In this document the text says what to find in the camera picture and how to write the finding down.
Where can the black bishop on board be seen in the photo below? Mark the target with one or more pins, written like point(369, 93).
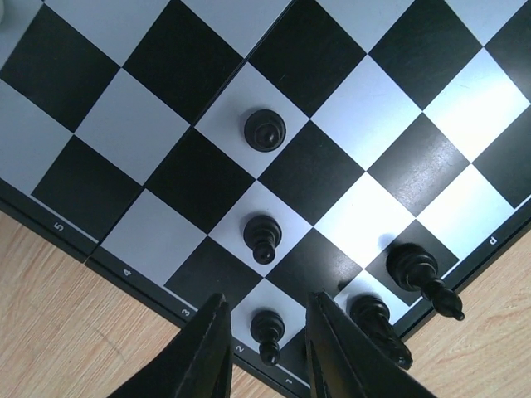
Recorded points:
point(413, 269)

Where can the black and grey chessboard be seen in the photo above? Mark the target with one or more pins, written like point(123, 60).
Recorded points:
point(376, 150)

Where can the black knight on board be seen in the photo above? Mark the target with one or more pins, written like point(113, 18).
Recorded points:
point(372, 315)

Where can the black pawn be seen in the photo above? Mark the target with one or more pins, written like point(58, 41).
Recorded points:
point(267, 328)
point(262, 234)
point(265, 130)

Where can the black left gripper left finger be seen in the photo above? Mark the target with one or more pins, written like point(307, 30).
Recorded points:
point(196, 363)

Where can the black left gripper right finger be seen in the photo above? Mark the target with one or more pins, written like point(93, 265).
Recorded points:
point(342, 360)

